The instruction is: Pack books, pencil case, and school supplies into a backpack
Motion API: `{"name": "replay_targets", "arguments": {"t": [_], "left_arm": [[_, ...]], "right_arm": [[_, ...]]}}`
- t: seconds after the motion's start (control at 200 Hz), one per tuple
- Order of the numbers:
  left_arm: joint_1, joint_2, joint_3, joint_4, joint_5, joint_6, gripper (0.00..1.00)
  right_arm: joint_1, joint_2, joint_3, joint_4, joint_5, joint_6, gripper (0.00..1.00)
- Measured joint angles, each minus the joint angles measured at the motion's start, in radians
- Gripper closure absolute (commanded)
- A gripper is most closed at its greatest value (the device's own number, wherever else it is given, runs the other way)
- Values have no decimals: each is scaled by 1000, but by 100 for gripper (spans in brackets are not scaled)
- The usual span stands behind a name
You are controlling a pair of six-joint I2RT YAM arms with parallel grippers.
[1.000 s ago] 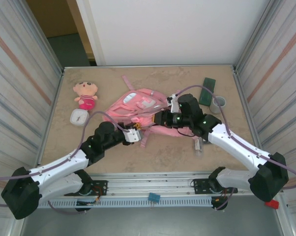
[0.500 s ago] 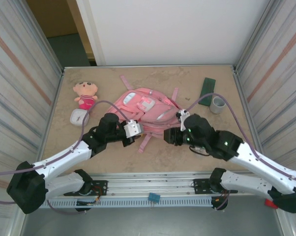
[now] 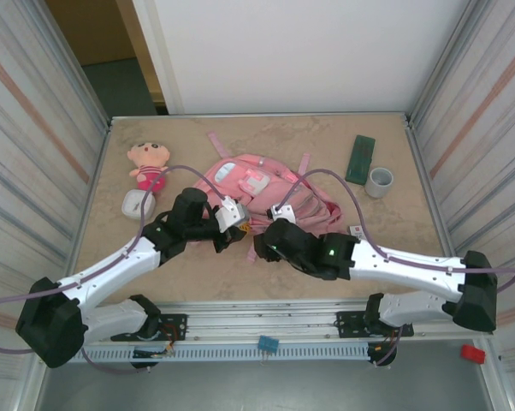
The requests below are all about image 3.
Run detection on pink backpack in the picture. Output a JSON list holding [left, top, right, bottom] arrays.
[[188, 130, 342, 265]]

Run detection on pink plush doll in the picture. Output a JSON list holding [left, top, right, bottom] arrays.
[[127, 142, 173, 193]]

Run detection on green pencil case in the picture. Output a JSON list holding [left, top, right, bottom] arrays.
[[345, 134, 377, 185]]

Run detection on white square alarm clock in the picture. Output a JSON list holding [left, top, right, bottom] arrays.
[[121, 190, 157, 222]]

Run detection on blue connector block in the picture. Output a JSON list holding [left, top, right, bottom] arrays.
[[257, 335, 280, 354]]

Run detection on grey cup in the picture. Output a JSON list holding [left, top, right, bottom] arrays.
[[367, 166, 395, 199]]

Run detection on black power connector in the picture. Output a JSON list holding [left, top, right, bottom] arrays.
[[131, 347, 175, 372], [367, 340, 399, 369]]

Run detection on beige door jamb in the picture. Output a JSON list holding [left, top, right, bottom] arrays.
[[115, 0, 167, 106]]

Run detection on translucent side panel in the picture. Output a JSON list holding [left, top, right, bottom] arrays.
[[0, 0, 113, 411], [405, 0, 515, 411]]

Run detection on red plastic block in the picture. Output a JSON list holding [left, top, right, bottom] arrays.
[[461, 344, 486, 365]]

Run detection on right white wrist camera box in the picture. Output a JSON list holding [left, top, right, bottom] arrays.
[[268, 203, 299, 226]]

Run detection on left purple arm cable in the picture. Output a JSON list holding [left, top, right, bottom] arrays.
[[0, 164, 231, 377]]

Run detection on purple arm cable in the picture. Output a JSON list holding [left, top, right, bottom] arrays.
[[276, 169, 515, 368], [0, 164, 231, 377]]

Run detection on aluminium rail frame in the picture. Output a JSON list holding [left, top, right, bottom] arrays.
[[30, 299, 496, 343]]

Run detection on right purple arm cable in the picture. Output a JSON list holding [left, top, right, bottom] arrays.
[[276, 169, 515, 368]]

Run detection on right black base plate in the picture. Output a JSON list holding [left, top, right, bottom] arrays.
[[334, 310, 414, 339]]

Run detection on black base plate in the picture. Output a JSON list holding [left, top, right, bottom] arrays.
[[111, 313, 188, 343], [334, 310, 414, 339]]

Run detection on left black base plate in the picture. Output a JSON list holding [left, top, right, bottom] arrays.
[[111, 313, 188, 343]]

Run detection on white slotted cable duct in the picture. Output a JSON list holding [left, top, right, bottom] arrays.
[[45, 344, 372, 363]]

